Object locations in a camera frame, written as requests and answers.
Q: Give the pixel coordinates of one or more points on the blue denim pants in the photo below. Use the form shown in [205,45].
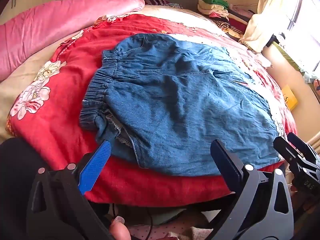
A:
[180,97]

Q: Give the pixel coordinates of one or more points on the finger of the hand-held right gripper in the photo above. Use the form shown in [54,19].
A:
[285,150]
[303,147]

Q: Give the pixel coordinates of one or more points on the window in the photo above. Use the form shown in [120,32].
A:
[303,22]

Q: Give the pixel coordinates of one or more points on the yellow box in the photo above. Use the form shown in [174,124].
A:
[290,97]

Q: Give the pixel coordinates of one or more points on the pink quilt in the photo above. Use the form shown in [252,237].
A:
[50,27]

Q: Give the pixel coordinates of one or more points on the cream curtain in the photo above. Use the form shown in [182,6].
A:
[267,10]

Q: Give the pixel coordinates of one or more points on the red floral blanket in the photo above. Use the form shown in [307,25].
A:
[60,120]

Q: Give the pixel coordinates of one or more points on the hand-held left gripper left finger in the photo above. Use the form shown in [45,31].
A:
[96,166]

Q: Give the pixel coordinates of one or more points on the stack of folded clothes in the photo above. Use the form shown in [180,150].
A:
[220,12]

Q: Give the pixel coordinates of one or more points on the person's left hand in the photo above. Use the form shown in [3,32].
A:
[120,230]

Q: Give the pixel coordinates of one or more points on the pink dotted cloth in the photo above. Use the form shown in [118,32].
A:
[155,231]

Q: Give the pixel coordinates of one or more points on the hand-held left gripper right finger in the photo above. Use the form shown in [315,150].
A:
[226,162]

